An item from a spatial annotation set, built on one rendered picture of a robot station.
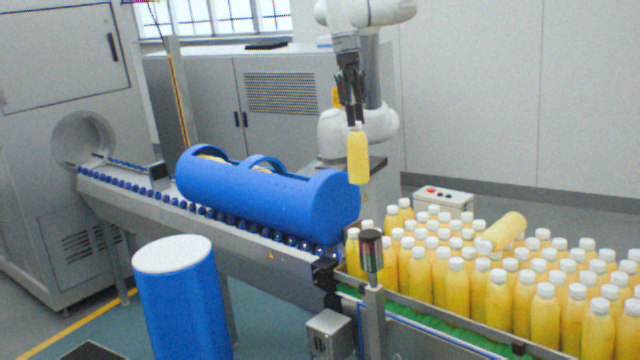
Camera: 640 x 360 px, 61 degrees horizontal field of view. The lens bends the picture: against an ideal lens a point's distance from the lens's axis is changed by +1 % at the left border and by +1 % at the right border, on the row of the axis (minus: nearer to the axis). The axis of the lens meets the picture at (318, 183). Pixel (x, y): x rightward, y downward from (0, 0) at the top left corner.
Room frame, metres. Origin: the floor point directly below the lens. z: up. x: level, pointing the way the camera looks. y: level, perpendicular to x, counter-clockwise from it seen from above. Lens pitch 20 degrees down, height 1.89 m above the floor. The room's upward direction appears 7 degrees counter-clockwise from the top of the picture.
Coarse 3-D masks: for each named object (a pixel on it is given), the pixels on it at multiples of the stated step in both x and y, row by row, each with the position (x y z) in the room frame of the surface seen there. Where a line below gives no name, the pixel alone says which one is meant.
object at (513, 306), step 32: (480, 256) 1.43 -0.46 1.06; (512, 256) 1.41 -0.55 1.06; (416, 288) 1.42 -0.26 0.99; (448, 288) 1.34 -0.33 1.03; (480, 288) 1.31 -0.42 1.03; (512, 288) 1.29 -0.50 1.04; (480, 320) 1.31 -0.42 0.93; (512, 320) 1.26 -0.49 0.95; (544, 320) 1.15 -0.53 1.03; (576, 320) 1.13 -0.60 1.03; (608, 320) 1.06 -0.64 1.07; (576, 352) 1.13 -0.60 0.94; (608, 352) 1.05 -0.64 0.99
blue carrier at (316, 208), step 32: (192, 160) 2.33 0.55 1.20; (224, 160) 2.54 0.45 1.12; (256, 160) 2.12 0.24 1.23; (192, 192) 2.27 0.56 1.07; (224, 192) 2.10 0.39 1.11; (256, 192) 1.97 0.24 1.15; (288, 192) 1.86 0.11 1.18; (320, 192) 1.79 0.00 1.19; (352, 192) 1.91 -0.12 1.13; (288, 224) 1.84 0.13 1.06; (320, 224) 1.78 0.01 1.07
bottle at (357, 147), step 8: (360, 128) 1.72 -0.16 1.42; (352, 136) 1.70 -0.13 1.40; (360, 136) 1.70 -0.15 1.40; (352, 144) 1.70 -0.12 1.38; (360, 144) 1.69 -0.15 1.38; (352, 152) 1.69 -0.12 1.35; (360, 152) 1.69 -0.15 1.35; (352, 160) 1.69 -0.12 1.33; (360, 160) 1.69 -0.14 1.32; (352, 168) 1.69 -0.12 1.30; (360, 168) 1.68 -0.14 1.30; (368, 168) 1.70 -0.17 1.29; (352, 176) 1.69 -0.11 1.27; (360, 176) 1.68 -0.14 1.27; (368, 176) 1.70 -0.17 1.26; (360, 184) 1.68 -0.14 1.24
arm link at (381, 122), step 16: (368, 32) 2.32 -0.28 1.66; (368, 48) 2.37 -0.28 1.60; (368, 64) 2.39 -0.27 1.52; (368, 80) 2.42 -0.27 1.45; (368, 96) 2.45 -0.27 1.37; (368, 112) 2.47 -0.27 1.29; (384, 112) 2.48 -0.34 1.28; (368, 128) 2.48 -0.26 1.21; (384, 128) 2.49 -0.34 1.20; (368, 144) 2.53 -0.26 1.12
